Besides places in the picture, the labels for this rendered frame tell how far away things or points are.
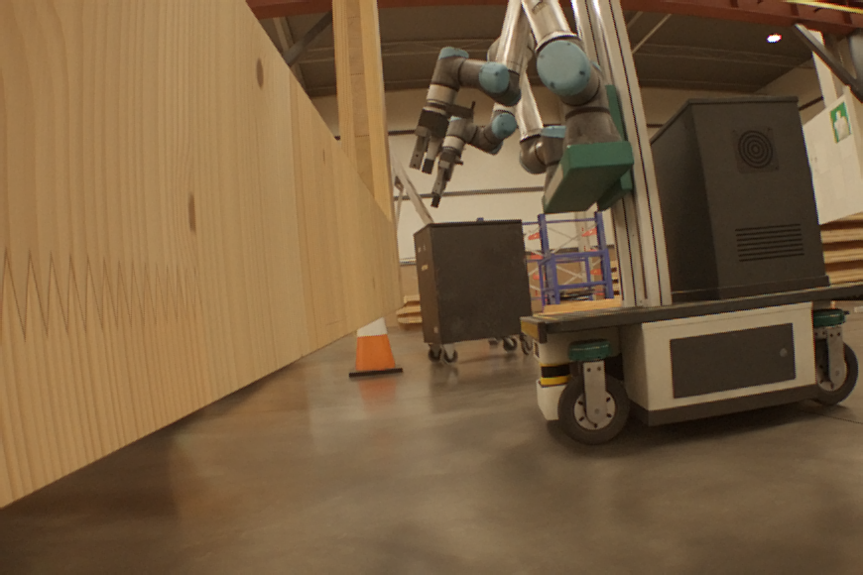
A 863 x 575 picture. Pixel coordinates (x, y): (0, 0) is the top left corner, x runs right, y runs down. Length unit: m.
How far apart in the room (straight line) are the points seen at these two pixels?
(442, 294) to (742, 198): 2.68
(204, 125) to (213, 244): 0.04
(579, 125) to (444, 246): 2.60
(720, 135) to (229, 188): 1.40
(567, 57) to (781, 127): 0.64
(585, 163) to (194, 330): 1.21
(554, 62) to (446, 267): 2.72
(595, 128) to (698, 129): 0.29
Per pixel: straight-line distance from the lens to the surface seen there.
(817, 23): 12.62
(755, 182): 1.53
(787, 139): 1.61
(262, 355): 0.23
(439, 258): 3.85
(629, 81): 1.61
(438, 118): 1.39
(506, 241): 4.04
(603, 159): 1.34
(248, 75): 0.25
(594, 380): 1.35
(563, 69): 1.29
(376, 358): 3.78
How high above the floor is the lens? 0.36
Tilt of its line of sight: 2 degrees up
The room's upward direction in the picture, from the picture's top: 6 degrees counter-clockwise
